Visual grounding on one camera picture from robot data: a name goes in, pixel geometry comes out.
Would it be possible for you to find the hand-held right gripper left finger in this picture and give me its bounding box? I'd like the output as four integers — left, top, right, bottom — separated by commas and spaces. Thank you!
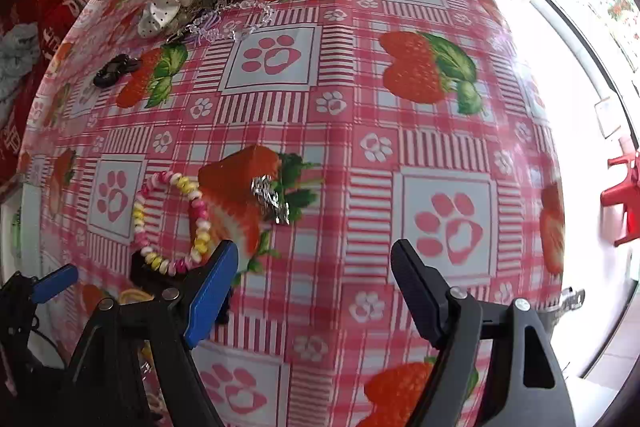
55, 239, 240, 427

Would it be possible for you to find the silver star hair clip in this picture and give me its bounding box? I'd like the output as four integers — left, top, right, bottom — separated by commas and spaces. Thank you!
250, 174, 292, 225

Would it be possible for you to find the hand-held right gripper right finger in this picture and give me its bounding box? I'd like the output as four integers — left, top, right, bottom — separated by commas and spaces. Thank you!
391, 238, 576, 427

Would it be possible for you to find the grey white shallow box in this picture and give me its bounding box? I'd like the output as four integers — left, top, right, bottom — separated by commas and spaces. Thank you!
0, 184, 51, 278

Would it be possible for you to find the pink yellow spiral bracelet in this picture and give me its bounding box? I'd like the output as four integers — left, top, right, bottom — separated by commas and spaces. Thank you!
131, 172, 208, 277

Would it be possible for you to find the grey knitted cloth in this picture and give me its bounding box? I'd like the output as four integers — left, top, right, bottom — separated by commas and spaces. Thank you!
0, 23, 41, 102

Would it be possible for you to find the clear bead chain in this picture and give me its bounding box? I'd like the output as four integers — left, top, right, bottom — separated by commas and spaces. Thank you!
192, 0, 276, 42

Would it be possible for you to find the black hair clip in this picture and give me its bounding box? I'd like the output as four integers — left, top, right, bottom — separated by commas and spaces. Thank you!
93, 54, 143, 88

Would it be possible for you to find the strawberry printed tablecloth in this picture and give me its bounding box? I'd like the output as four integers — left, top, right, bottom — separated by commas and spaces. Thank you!
20, 0, 566, 427

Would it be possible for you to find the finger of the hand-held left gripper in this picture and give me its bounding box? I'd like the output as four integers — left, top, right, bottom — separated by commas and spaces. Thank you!
29, 264, 79, 304

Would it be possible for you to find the red plastic stool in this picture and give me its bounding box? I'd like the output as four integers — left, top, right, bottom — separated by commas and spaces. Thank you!
600, 138, 640, 248

